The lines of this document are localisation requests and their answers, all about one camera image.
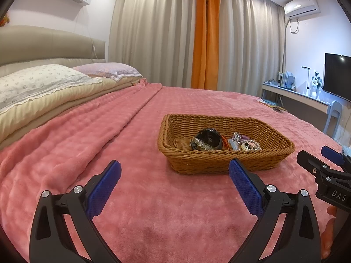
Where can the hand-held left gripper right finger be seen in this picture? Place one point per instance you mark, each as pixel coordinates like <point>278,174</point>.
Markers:
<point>246,189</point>

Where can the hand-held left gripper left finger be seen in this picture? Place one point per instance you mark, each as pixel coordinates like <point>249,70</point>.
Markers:
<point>102,189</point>

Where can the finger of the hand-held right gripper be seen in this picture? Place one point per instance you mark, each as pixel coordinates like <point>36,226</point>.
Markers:
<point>308,160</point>
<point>331,153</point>

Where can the brown wicker basket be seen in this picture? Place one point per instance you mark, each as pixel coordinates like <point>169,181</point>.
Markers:
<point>219,164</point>

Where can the crystal bead jewelry piece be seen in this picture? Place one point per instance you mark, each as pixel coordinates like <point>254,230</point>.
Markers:
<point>238,137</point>

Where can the person's right hand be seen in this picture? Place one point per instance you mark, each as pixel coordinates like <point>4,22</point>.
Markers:
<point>327,238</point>

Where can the light blue chair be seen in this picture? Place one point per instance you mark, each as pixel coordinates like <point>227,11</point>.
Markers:
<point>333,115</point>

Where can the dark remote control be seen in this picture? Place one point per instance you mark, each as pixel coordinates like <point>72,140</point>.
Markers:
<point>279,109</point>

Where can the white desk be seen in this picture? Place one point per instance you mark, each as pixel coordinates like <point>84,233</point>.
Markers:
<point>296,97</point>

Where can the pink fleece blanket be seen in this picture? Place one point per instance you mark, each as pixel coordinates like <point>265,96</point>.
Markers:
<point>164,211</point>

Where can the books with colourful covers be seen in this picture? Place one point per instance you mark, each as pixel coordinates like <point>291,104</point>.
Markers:
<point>267,104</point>

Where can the vase with white flowers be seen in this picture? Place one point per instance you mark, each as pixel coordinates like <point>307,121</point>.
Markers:
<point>317,83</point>

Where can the black television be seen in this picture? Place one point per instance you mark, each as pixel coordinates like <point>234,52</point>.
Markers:
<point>338,76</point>

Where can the white desk lamp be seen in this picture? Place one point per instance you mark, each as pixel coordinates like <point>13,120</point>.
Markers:
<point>307,79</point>

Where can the desk organiser with papers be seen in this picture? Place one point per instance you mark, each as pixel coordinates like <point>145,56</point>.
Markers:
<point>288,79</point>

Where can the beige quilt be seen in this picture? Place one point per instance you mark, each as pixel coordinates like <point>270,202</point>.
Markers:
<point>54,106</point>

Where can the purple pillow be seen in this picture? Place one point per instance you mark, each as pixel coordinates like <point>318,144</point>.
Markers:
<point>109,70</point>

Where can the white floral pillow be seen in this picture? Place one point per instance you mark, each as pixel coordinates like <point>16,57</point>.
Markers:
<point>41,79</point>

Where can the grey curtain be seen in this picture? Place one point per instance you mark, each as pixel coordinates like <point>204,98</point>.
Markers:
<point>252,46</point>
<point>153,33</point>

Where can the orange curtain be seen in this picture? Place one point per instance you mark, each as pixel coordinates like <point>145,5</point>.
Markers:
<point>204,46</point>

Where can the white air conditioner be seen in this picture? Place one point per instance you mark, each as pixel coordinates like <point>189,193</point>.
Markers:
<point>301,5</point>

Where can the beige padded headboard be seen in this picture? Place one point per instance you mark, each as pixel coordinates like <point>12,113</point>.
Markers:
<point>41,43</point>

